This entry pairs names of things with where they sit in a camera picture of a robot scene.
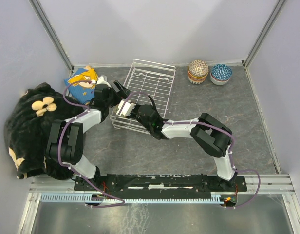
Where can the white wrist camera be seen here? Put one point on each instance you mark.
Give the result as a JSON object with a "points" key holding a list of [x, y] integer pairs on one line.
{"points": [[125, 108], [100, 80]]}

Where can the white bowl teal leaf pattern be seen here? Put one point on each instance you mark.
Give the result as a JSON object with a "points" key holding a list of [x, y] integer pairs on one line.
{"points": [[196, 82]]}

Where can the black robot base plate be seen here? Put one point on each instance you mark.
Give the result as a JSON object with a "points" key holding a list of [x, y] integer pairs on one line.
{"points": [[168, 186]]}

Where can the white bowl red lattice pattern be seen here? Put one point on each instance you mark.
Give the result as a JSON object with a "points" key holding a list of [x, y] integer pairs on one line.
{"points": [[221, 72]]}

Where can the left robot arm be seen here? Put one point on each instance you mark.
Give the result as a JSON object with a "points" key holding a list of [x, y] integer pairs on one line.
{"points": [[65, 144]]}

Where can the plain white ribbed bowl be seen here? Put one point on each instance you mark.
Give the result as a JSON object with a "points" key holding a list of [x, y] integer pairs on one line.
{"points": [[219, 83]]}

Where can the maroon tile pattern bowl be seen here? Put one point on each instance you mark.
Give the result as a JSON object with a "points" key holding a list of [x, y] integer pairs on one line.
{"points": [[198, 68]]}

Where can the white bowl teal floral pattern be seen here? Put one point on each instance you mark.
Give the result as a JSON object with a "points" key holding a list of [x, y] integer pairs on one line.
{"points": [[214, 78]]}

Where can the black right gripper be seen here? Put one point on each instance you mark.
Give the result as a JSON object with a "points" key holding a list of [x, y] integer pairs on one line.
{"points": [[137, 106]]}

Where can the light blue cable duct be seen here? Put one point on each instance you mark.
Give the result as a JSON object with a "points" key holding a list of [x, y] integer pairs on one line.
{"points": [[96, 198]]}

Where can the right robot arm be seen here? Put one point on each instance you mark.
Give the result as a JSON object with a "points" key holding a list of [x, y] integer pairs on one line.
{"points": [[210, 134]]}

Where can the white wire dish rack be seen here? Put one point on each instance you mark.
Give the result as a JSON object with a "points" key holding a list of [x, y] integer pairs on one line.
{"points": [[152, 78]]}

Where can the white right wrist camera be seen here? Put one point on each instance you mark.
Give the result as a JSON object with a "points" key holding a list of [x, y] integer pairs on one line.
{"points": [[125, 108]]}

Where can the black plush flower blanket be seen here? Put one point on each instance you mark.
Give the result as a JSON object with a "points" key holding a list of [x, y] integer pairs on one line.
{"points": [[27, 129]]}

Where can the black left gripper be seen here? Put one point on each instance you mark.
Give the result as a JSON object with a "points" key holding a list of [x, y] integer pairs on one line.
{"points": [[123, 92]]}

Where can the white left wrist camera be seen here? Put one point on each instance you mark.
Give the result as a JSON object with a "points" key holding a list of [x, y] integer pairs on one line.
{"points": [[100, 80]]}

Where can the yellow sun pattern bowl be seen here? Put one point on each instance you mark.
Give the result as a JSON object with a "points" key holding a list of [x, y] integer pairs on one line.
{"points": [[195, 78]]}

